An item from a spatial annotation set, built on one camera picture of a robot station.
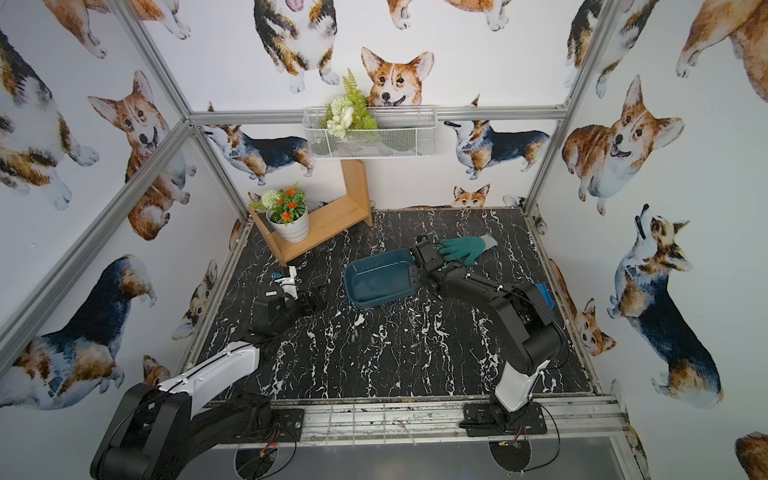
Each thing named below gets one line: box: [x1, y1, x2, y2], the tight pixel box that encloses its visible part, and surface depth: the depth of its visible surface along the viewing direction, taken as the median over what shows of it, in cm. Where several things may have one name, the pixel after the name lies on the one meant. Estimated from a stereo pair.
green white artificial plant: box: [320, 68, 378, 140], surface depth 82 cm
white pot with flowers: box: [248, 182, 309, 243], surface depth 97 cm
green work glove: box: [438, 233, 498, 266], surface depth 112 cm
